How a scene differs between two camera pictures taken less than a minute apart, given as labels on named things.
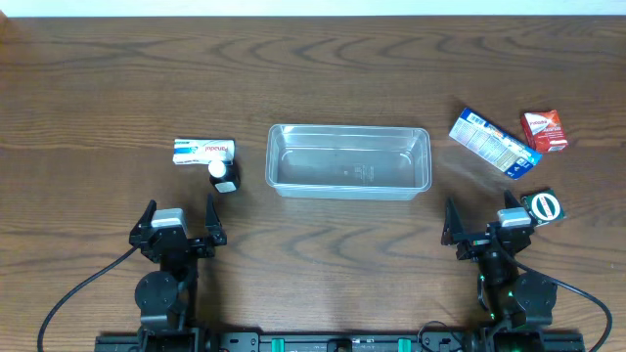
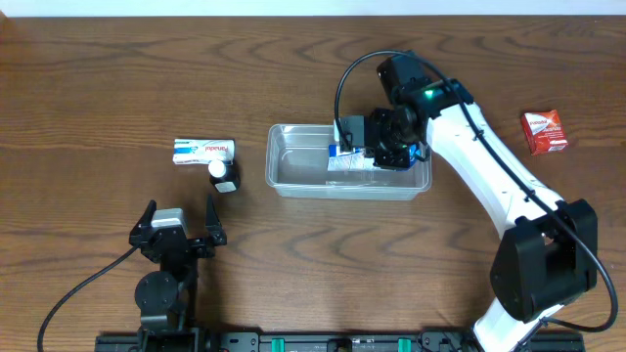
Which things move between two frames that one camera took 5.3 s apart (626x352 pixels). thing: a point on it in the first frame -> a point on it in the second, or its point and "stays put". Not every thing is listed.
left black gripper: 176,243 stays put
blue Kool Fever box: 494,146 -> 358,160
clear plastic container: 348,161 stays put
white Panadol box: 201,151 stays put
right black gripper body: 487,244 -> 370,135
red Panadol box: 545,131 stays put
